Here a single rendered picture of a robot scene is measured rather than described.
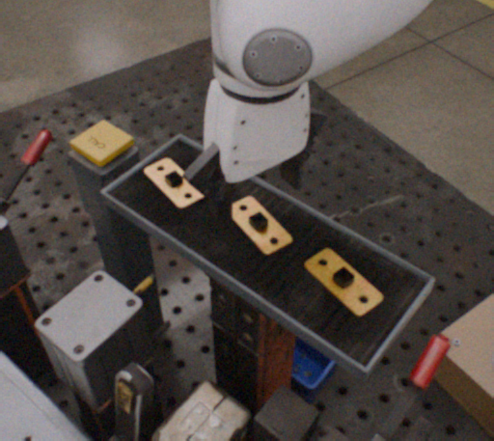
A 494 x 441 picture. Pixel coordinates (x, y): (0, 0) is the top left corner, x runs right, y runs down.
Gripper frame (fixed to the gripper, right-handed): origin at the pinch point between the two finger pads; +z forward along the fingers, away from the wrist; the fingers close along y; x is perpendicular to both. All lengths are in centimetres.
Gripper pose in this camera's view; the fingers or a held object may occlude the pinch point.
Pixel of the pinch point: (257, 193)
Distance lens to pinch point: 65.6
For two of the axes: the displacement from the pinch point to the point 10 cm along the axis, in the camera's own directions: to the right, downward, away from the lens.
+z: 0.0, 7.0, 7.2
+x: 5.7, 5.9, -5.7
